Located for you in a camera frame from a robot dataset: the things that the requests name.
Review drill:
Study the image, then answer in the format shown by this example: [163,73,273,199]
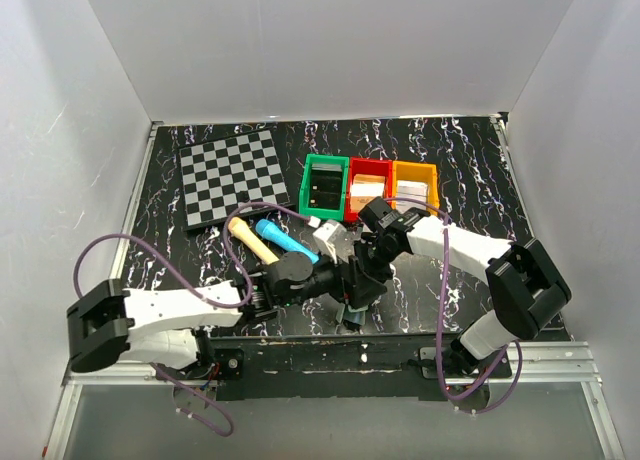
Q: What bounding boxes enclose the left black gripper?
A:
[277,243,387,309]

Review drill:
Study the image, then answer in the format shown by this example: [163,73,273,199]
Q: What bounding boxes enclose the grey-green card holder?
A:
[336,304,369,335]

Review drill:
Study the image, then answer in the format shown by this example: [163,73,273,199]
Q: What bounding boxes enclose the light blue credit cards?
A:
[342,311,366,332]

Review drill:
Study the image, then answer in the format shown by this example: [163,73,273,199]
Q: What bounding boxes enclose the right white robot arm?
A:
[357,197,572,378]

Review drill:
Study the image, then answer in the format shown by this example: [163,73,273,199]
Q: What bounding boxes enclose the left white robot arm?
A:
[66,244,391,380]

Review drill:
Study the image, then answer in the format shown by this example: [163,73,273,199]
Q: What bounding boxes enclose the brown cards in red bin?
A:
[349,174,386,213]

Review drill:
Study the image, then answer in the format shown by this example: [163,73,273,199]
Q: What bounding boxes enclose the white cards in orange bin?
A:
[395,180,429,202]

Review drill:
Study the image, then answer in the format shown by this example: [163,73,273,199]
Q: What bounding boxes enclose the black cards in green bin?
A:
[309,163,343,210]

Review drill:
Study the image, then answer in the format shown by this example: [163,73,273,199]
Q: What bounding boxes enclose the red plastic bin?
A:
[344,157,392,223]

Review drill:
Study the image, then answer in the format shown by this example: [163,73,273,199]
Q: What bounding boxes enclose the orange plastic bin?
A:
[392,160,439,212]

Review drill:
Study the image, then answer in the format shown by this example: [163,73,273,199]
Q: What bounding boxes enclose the green plastic bin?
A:
[298,154,349,222]

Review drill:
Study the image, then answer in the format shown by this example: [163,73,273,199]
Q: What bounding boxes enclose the blue plastic marker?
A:
[256,219,320,264]

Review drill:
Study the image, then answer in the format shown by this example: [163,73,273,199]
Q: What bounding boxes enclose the black front base bar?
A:
[154,332,506,401]

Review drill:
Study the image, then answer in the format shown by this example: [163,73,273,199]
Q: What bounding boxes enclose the black grey chessboard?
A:
[179,129,293,231]

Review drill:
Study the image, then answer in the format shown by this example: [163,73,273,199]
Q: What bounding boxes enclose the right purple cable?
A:
[384,196,525,414]

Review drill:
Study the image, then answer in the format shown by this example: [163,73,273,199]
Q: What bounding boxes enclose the purple cable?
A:
[384,196,525,414]
[73,202,321,437]

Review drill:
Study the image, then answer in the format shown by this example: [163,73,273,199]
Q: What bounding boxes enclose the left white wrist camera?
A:
[312,220,359,264]

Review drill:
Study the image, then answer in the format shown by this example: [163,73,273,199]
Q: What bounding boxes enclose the cream wooden handle tool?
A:
[229,217,279,265]

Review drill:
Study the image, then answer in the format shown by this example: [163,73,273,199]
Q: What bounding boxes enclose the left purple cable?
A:
[73,202,321,437]

